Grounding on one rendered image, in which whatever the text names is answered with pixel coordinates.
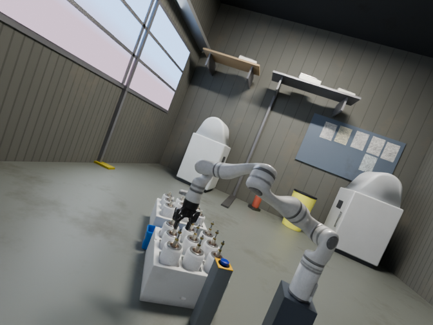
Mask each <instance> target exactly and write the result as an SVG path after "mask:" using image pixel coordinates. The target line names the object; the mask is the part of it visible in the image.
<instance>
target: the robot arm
mask: <svg viewBox="0 0 433 325"><path fill-rule="evenodd" d="M195 170H196V172H197V173H199V174H201V176H200V177H195V178H194V179H193V181H192V183H191V186H190V188H189V190H188V191H187V190H180V191H179V194H181V195H184V196H186V197H185V199H184V202H183V206H182V207H181V208H177V207H176V208H175V211H174V214H173V220H174V221H175V223H174V225H173V228H174V229H175V230H176V229H177V228H178V225H179V222H180V221H181V220H182V219H183V218H184V217H187V218H188V221H189V222H188V223H187V225H186V230H189V229H190V227H191V224H192V223H193V222H194V223H196V221H197V219H198V217H199V215H200V212H199V211H198V210H197V208H198V206H199V204H200V201H201V199H202V195H203V192H204V190H205V188H206V185H207V184H208V182H209V181H210V180H211V178H212V177H217V178H220V179H234V178H236V177H239V176H242V175H248V174H250V175H249V177H248V178H247V181H246V186H247V187H248V189H249V190H250V191H252V192H253V193H254V194H255V195H257V196H258V197H259V198H261V199H262V200H264V201H265V202H266V203H268V204H270V205H271V206H272V207H273V208H274V209H275V210H276V211H278V212H279V213H280V214H281V215H282V216H283V217H285V218H286V219H287V220H288V221H289V222H290V223H292V224H293V225H295V226H296V227H298V228H300V229H301V230H302V231H303V232H304V233H305V234H306V235H307V236H308V238H310V240H311V241H313V243H315V244H316V245H317V246H318V247H317V249H316V250H315V251H313V250H305V251H304V254H303V256H302V258H301V261H300V263H299V265H298V267H297V269H296V272H295V274H294V277H293V279H292V281H291V283H290V285H289V288H288V292H289V293H290V294H291V295H292V296H293V297H294V298H295V299H296V300H298V301H300V302H302V303H304V304H309V305H310V303H311V301H312V299H313V297H314V294H315V292H316V290H317V287H318V280H319V278H320V275H321V274H322V271H323V269H324V267H325V265H326V264H327V263H328V261H329V260H330V258H331V256H332V254H333V253H334V251H335V249H336V247H337V245H338V241H339V236H338V234H337V233H336V232H335V231H334V230H332V229H330V228H328V227H327V226H325V225H323V224H322V223H320V222H318V221H317V220H315V219H314V218H313V217H311V214H310V212H309V210H308V209H307V207H306V206H305V205H304V204H303V203H302V202H301V201H300V200H298V199H297V198H296V197H292V196H277V195H275V194H273V193H272V192H271V188H272V186H273V183H274V181H275V179H276V176H277V172H276V170H275V169H274V168H273V167H272V166H270V165H268V164H264V163H244V164H228V163H223V162H213V161H209V160H205V159H200V160H198V161H197V162H196V163H195ZM180 211H181V212H180ZM181 215H182V216H181ZM193 215H194V216H193Z"/></svg>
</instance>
